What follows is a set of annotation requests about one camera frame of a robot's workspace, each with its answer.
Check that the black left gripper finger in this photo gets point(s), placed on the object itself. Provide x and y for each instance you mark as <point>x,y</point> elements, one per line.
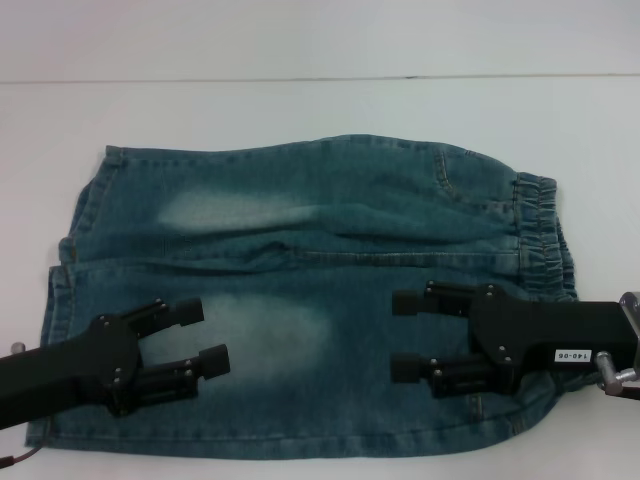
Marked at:
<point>200,367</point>
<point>185,312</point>

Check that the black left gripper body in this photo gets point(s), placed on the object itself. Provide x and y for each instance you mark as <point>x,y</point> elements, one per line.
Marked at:
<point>75,365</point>

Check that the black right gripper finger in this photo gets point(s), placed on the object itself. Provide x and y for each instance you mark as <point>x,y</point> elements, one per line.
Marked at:
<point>430,300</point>
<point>435,372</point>

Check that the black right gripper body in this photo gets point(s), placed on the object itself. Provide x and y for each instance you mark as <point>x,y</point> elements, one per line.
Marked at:
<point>540,330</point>

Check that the blue denim shorts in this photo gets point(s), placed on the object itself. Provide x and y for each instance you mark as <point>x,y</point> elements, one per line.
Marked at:
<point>320,200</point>

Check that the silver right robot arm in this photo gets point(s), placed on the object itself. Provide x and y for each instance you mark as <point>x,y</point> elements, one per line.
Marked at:
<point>631,315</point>

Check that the small silver knob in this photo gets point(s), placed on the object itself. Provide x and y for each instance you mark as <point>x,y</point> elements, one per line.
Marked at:
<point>17,346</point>

